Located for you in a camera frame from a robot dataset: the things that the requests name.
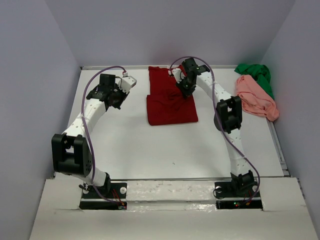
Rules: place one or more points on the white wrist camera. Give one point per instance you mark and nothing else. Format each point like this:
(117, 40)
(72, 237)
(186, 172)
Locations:
(177, 73)
(127, 83)

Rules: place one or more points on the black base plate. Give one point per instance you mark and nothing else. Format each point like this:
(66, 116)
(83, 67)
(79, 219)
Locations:
(113, 200)
(229, 199)

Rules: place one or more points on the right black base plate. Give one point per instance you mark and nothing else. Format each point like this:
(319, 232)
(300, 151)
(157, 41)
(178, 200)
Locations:
(229, 199)

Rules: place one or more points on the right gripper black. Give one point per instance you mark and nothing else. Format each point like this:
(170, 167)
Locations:
(186, 93)

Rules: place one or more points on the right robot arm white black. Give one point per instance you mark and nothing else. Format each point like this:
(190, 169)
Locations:
(228, 116)

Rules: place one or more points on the green t shirt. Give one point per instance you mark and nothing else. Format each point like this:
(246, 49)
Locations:
(260, 73)

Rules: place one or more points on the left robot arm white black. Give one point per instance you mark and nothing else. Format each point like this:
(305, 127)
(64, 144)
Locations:
(72, 150)

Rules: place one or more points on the dark red t shirt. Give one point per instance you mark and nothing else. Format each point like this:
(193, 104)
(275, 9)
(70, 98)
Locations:
(165, 104)

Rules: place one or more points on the metal rail at table front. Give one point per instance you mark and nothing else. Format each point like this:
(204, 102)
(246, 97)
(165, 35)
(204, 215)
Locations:
(190, 179)

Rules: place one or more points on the pink t shirt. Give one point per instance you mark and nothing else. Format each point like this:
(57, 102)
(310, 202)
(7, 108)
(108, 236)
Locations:
(254, 99)

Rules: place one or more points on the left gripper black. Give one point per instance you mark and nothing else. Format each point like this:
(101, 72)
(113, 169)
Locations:
(123, 97)

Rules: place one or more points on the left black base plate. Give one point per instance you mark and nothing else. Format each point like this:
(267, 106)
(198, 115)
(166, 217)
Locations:
(113, 200)

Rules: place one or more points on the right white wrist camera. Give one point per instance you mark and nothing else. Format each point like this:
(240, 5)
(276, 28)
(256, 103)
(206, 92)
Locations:
(177, 73)

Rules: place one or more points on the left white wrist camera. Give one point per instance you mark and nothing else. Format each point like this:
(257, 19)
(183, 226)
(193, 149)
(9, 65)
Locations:
(127, 83)

